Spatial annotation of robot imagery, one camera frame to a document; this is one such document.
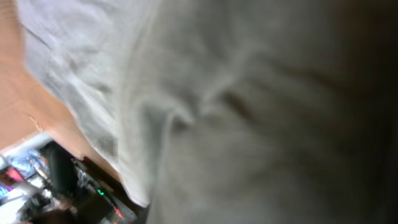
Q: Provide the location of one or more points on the grey shorts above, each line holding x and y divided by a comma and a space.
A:
231, 111

